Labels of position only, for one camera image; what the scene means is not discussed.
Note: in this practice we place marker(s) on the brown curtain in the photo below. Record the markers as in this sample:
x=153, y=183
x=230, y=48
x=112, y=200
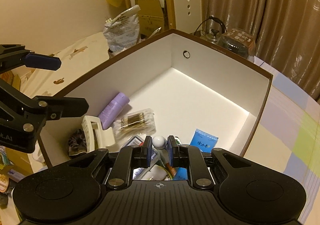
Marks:
x=286, y=33

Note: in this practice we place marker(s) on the cream patterned cloth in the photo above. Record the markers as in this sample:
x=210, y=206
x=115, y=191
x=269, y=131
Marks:
x=76, y=60

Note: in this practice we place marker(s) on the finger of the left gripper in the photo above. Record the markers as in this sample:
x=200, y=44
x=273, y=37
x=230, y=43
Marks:
x=38, y=61
x=64, y=107

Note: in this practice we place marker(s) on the blue white tube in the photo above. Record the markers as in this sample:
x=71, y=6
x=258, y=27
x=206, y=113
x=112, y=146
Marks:
x=204, y=141

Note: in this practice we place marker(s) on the small white cap bottle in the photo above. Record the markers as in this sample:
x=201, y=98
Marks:
x=159, y=142

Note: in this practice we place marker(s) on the brown cardboard box white inside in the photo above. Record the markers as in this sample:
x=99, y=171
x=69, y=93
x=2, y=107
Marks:
x=188, y=83

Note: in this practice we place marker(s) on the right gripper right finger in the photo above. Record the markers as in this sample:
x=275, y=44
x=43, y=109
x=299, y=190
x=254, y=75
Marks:
x=190, y=158

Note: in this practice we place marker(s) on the cardboard carton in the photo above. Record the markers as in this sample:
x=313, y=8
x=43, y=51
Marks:
x=151, y=16

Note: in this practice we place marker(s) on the silver foil snack bag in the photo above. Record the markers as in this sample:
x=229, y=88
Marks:
x=123, y=31

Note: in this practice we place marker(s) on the checkered pastel tablecloth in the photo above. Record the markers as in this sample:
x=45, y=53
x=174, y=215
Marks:
x=287, y=138

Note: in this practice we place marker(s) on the green lip balm card pack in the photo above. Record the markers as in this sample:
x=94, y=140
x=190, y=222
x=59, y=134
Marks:
x=175, y=173

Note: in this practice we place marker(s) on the blue dental floss pick box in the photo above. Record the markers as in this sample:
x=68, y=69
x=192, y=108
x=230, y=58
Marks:
x=135, y=143

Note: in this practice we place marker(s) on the dark hair scrunchie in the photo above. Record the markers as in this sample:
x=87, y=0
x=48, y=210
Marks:
x=77, y=144

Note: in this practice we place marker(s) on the metal kettle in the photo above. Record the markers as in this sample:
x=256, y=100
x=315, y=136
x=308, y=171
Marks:
x=207, y=31

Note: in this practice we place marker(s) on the purple cream tube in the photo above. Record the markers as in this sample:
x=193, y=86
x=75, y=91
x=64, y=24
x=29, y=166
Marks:
x=113, y=109

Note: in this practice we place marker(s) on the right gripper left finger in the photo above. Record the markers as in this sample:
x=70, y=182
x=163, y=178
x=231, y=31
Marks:
x=129, y=158

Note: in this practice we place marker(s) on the cotton swab bag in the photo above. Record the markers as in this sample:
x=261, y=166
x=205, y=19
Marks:
x=137, y=123

